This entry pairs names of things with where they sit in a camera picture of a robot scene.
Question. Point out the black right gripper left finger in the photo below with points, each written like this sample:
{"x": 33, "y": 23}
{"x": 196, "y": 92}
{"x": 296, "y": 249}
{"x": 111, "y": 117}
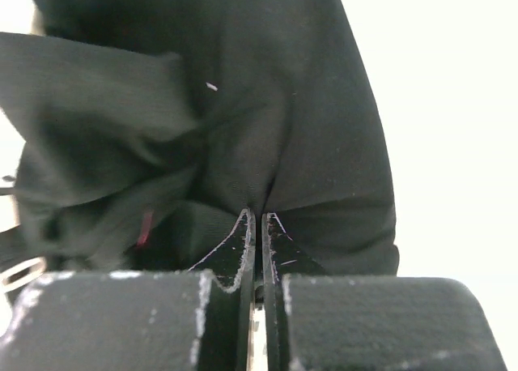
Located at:
{"x": 197, "y": 319}

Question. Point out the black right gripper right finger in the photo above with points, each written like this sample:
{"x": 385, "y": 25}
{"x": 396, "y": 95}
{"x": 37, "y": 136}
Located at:
{"x": 316, "y": 321}

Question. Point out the black graphic t-shirt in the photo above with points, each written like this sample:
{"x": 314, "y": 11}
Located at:
{"x": 149, "y": 125}

